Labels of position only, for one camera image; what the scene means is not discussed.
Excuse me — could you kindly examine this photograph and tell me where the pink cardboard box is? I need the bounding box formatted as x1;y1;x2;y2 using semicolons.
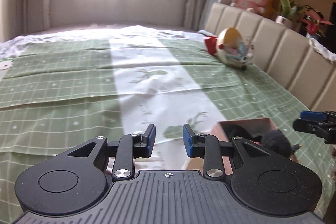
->
180;117;300;175

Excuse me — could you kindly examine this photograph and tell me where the red leafed plant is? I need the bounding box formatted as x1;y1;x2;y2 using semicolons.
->
301;5;333;38

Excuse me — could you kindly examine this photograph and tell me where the green patterned bedspread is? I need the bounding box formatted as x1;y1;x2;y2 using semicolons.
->
1;26;334;223

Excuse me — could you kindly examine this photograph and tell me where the round cartoon toy ball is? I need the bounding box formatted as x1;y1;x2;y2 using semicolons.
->
204;27;254;71

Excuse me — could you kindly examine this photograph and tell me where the potted green plant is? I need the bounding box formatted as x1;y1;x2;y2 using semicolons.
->
275;0;305;29

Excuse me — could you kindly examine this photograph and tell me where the beige padded headboard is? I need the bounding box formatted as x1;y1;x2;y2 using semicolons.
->
205;3;335;111

